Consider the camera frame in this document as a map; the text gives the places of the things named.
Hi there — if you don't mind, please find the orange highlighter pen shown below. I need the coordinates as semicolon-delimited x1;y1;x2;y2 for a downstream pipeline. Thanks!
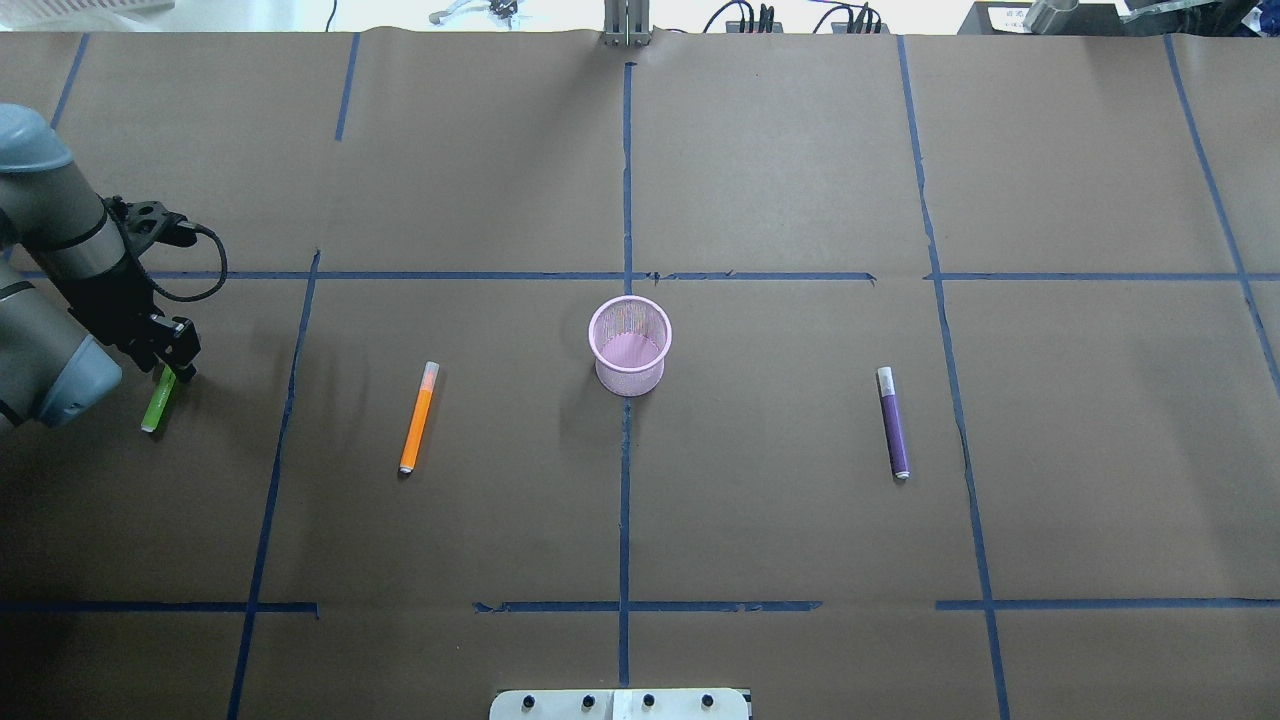
397;361;440;477

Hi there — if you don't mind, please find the aluminium frame post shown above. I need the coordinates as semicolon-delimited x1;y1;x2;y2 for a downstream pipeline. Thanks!
602;0;652;47

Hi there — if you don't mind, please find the pink mesh pen holder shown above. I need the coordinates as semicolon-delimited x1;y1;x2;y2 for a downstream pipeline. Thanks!
588;295;673;398

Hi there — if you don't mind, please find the purple highlighter pen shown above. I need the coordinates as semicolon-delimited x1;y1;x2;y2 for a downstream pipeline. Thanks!
876;366;911;482

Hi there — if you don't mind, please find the metal cup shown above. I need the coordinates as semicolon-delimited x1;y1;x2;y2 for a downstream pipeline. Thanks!
1021;0;1080;35

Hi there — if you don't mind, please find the green highlighter pen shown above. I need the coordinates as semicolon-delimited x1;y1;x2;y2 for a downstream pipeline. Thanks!
140;365;178;434

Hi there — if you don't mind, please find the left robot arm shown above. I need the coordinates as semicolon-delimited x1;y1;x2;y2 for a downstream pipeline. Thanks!
1;102;215;432

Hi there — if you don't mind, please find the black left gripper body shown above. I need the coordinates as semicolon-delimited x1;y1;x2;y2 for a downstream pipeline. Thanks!
70;263;201;383

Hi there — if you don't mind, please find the black left camera cable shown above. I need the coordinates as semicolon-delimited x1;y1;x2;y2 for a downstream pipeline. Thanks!
150;224;229;304

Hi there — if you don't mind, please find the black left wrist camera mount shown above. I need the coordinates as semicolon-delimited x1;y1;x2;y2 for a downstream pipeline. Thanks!
102;196;197;256

